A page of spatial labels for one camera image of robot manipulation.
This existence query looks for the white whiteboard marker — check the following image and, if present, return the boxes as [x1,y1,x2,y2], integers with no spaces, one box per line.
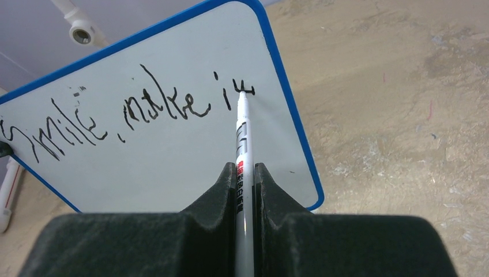
[235,91,255,276]

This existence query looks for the white PVC pipe frame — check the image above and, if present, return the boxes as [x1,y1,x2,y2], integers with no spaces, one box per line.
[1,0,109,233]

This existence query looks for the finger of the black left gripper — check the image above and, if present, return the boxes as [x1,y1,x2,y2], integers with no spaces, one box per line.
[0,141,14,158]

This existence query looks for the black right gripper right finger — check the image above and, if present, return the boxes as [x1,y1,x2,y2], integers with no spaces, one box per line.
[255,163,457,276]

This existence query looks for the blue framed whiteboard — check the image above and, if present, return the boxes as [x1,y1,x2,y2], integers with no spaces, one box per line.
[1,1,325,213]

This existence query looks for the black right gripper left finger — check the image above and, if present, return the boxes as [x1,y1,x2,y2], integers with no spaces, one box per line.
[19,162,236,276]

